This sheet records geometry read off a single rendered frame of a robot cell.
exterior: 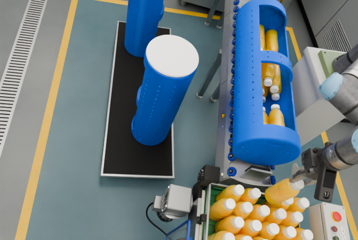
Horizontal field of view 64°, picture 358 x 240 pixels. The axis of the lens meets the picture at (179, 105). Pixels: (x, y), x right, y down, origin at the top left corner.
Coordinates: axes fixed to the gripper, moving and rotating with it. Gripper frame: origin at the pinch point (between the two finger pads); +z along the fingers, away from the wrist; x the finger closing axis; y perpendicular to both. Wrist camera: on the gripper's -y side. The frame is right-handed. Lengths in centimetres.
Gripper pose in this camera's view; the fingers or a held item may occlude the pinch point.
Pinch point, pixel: (298, 183)
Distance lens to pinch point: 111.2
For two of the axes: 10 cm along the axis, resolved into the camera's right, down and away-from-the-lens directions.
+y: 1.3, -8.4, 5.3
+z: -2.2, 5.0, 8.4
